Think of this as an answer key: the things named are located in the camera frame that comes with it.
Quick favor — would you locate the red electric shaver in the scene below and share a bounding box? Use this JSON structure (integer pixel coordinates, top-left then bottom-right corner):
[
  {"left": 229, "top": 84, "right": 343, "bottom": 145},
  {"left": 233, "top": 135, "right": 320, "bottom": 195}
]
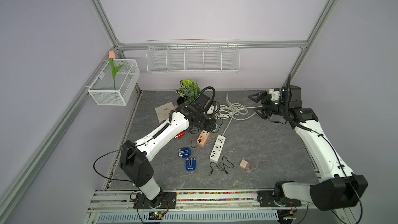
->
[{"left": 174, "top": 131, "right": 185, "bottom": 139}]

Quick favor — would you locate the white power strip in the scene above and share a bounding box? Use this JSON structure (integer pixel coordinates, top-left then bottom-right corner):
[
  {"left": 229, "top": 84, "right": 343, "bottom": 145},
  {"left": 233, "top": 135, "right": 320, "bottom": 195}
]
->
[{"left": 209, "top": 135, "right": 226, "bottom": 162}]

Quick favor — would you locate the green charger adapter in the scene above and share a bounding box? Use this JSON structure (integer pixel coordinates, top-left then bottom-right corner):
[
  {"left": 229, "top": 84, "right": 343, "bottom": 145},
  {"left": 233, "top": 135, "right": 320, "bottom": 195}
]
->
[{"left": 212, "top": 124, "right": 220, "bottom": 133}]

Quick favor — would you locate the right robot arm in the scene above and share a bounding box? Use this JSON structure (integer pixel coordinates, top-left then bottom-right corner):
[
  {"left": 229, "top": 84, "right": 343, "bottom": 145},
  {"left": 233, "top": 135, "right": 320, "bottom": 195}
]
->
[{"left": 249, "top": 78, "right": 368, "bottom": 215}]

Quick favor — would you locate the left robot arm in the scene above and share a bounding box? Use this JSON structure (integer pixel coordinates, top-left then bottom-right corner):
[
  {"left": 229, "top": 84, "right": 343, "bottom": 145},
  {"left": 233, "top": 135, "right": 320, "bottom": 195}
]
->
[{"left": 93, "top": 86, "right": 219, "bottom": 208}]

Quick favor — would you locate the blue electric shaver upper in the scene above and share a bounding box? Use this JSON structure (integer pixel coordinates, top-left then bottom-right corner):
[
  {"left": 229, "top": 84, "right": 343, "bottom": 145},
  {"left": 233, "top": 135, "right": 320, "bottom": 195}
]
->
[{"left": 178, "top": 147, "right": 191, "bottom": 158}]

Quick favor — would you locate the blue electric shaver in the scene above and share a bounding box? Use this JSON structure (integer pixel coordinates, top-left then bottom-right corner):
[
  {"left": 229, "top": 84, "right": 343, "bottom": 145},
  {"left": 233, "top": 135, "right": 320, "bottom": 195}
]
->
[
  {"left": 178, "top": 147, "right": 191, "bottom": 158},
  {"left": 186, "top": 157, "right": 197, "bottom": 171}
]

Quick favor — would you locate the blue electric shaver lower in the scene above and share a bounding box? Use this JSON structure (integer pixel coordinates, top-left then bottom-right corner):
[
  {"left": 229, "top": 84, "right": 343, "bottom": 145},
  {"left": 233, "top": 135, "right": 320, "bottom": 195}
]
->
[{"left": 186, "top": 157, "right": 197, "bottom": 171}]

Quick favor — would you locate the orange power strip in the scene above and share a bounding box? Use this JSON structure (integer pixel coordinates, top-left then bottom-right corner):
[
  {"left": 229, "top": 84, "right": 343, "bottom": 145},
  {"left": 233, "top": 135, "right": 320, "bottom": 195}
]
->
[{"left": 197, "top": 130, "right": 210, "bottom": 147}]

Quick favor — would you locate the potted green plant black vase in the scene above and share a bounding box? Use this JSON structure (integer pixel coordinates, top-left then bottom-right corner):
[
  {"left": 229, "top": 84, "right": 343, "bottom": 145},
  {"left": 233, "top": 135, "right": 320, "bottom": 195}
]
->
[{"left": 175, "top": 79, "right": 201, "bottom": 104}]

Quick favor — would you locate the pink charger adapter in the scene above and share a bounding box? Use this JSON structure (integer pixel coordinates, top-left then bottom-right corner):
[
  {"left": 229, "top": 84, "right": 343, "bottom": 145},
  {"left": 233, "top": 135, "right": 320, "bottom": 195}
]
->
[{"left": 239, "top": 159, "right": 251, "bottom": 171}]

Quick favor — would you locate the artificial pink tulip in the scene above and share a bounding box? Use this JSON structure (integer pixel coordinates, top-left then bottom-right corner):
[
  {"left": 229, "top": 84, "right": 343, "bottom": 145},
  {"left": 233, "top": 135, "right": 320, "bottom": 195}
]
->
[{"left": 108, "top": 51, "right": 123, "bottom": 90}]

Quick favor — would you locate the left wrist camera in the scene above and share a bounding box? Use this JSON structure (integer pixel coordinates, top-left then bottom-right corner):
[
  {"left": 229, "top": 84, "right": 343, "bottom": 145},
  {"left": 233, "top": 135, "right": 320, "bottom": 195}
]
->
[{"left": 206, "top": 105, "right": 215, "bottom": 115}]

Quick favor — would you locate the coiled white power cord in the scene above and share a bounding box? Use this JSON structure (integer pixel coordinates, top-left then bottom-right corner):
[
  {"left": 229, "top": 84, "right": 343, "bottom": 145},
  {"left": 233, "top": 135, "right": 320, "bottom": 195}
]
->
[{"left": 216, "top": 93, "right": 265, "bottom": 138}]

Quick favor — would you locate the white wire wall shelf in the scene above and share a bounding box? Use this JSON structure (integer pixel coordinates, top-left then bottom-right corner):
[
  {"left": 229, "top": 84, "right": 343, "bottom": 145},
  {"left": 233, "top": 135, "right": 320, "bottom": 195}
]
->
[{"left": 146, "top": 39, "right": 240, "bottom": 73}]

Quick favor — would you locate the white mesh wall basket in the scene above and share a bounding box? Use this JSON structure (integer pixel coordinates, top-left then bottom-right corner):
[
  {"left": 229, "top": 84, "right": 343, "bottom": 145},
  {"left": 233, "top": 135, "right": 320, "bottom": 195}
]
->
[{"left": 88, "top": 59, "right": 140, "bottom": 106}]

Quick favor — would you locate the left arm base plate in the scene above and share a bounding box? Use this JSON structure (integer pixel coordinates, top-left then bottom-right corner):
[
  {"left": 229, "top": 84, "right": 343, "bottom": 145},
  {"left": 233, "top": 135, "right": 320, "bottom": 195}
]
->
[{"left": 134, "top": 191, "right": 177, "bottom": 209}]

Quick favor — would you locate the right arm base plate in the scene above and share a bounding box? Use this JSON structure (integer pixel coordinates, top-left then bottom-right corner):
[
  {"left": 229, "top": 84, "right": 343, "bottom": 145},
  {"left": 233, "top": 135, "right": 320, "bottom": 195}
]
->
[{"left": 257, "top": 190, "right": 302, "bottom": 207}]

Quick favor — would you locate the white vented cable duct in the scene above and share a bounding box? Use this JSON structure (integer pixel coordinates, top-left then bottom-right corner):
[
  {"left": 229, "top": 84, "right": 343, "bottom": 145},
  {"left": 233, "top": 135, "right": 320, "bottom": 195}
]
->
[{"left": 94, "top": 210, "right": 279, "bottom": 224}]

